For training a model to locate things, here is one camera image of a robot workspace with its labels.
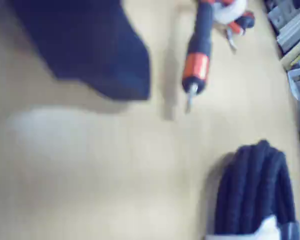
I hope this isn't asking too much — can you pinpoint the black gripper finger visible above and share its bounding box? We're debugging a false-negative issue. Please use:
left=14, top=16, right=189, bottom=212
left=12, top=0, right=151, bottom=101

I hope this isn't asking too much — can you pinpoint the red charging cable white tie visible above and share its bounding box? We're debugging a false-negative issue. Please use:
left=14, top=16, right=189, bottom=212
left=181, top=0, right=256, bottom=115

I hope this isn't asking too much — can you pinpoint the black charging cable white tie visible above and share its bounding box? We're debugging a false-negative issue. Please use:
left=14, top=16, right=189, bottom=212
left=204, top=139, right=300, bottom=240

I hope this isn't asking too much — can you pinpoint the yellowish wooden strip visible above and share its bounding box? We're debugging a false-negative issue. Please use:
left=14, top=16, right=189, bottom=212
left=280, top=42, right=300, bottom=71

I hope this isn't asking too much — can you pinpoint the grey metal frame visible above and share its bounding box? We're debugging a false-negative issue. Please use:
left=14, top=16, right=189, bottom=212
left=264, top=0, right=300, bottom=55

